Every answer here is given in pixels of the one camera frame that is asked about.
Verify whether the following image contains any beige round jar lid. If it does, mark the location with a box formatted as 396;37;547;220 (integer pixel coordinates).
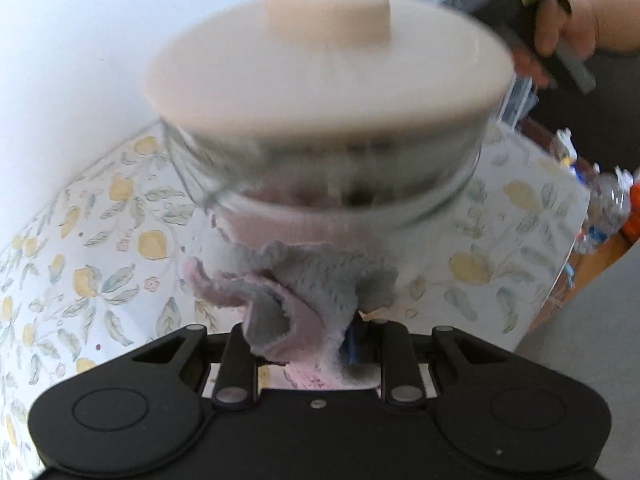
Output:
142;0;516;137

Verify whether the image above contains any white crumpled wrapper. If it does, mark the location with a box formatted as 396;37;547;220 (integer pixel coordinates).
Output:
549;128;581;167

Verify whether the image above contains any lemon print tablecloth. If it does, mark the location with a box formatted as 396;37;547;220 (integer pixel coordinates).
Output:
0;119;592;480

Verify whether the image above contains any clear glass jar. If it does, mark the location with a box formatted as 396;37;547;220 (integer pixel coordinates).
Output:
159;108;490;228

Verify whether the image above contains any clear plastic box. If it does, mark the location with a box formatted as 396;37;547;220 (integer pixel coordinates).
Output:
497;74;538;128

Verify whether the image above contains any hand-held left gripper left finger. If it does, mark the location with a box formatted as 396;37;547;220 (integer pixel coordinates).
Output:
131;324;259;409

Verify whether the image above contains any pink and grey cleaning cloth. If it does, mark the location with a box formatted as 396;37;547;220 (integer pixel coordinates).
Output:
182;200;401;392

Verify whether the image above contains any crumpled clear plastic bag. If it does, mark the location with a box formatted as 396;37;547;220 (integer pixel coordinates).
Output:
575;165;640;256

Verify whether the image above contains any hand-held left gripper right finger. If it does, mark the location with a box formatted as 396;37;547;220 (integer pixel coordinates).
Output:
346;319;507;407

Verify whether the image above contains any person's right hand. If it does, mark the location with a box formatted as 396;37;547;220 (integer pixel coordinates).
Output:
514;0;640;90

